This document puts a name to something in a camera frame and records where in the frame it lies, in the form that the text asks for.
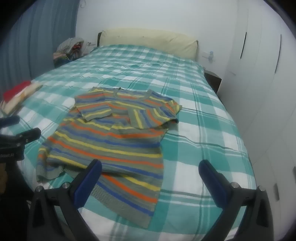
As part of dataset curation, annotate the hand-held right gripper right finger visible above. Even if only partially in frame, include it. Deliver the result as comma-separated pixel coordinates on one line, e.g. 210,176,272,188
198,159,277,241

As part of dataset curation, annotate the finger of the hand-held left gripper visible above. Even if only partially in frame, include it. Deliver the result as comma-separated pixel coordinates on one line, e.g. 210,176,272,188
14,128,41,145
0,115,21,127

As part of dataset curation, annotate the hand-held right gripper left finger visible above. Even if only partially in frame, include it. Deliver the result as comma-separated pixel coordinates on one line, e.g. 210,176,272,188
27,159,102,241

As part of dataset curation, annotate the striped knit shirt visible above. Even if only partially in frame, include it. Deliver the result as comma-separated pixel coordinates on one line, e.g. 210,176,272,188
36,87,183,229

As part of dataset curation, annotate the pile of bags and clothes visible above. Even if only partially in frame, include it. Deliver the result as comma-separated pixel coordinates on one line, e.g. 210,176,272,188
53,37,93,68

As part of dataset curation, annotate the cream folded cloth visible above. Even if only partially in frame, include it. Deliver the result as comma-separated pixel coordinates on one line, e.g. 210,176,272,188
0,83,43,115

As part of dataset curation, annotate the red cloth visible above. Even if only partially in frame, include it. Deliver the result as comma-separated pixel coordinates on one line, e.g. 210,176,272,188
2,80,31,102

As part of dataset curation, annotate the teal plaid bed sheet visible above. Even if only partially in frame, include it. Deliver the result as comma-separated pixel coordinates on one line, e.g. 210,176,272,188
0,44,258,241

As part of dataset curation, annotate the blue curtain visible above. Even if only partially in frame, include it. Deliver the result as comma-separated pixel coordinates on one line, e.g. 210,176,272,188
0,0,80,98

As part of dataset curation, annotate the dark wooden nightstand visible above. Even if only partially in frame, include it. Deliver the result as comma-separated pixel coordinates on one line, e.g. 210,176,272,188
204,70,222,94

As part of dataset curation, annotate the white wardrobe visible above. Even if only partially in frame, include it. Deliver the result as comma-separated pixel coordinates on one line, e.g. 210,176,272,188
217,0,296,209

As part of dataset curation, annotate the cream pillow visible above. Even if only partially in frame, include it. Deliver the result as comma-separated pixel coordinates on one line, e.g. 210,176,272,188
99,28,199,61

